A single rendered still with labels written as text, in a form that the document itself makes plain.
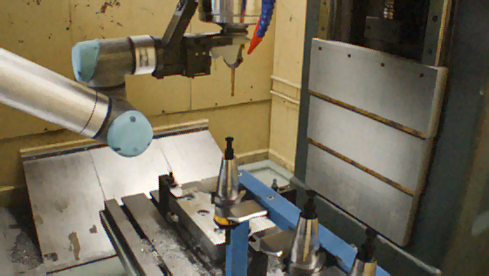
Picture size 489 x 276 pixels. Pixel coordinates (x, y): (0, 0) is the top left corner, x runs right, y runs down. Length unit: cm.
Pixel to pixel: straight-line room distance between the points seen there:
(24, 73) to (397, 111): 88
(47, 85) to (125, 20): 125
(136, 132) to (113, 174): 119
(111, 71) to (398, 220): 86
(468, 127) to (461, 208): 22
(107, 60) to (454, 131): 82
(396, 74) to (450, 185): 32
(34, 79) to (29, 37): 116
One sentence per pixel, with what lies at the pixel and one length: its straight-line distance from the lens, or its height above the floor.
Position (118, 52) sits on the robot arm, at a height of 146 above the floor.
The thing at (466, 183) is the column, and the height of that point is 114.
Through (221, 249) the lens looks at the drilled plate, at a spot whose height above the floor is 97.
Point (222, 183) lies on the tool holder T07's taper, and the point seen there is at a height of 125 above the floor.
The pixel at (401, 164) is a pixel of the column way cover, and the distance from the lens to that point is 119.
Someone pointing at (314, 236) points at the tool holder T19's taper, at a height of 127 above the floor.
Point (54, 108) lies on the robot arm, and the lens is 68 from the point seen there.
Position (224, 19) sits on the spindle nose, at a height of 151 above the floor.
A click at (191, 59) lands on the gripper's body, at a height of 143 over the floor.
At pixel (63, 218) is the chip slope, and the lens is 175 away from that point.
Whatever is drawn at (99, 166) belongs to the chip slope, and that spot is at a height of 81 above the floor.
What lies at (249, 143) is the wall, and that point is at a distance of 233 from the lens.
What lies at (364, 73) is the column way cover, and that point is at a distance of 123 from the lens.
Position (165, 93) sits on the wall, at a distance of 201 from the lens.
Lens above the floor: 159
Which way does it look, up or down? 21 degrees down
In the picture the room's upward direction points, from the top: 2 degrees clockwise
